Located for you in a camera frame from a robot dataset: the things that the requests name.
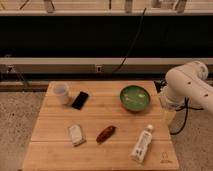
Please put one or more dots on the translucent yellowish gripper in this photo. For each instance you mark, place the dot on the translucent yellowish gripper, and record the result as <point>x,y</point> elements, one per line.
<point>168,115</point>

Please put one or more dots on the green ceramic bowl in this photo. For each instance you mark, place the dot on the green ceramic bowl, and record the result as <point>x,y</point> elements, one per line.
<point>135,98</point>

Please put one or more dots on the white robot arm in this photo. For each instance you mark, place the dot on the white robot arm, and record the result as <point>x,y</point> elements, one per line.
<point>186,81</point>

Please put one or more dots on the white plastic bottle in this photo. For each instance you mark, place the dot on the white plastic bottle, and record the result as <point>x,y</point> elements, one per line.
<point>140,149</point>

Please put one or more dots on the brown sausage-shaped object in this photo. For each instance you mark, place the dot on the brown sausage-shaped object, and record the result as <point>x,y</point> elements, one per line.
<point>105,134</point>

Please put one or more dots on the wooden cutting board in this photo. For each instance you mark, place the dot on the wooden cutting board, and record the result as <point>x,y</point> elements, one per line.
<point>51,149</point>

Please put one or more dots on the black smartphone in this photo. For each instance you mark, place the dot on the black smartphone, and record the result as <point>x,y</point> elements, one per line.
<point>80,100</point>

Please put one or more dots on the white wrapped packet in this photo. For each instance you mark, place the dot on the white wrapped packet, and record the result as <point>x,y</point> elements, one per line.
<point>76,134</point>

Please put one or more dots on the white plastic cup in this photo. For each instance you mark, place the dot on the white plastic cup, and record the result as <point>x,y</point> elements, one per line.
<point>61,91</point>

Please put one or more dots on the white wall outlet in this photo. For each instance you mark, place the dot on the white wall outlet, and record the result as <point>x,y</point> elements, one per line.
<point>99,68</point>

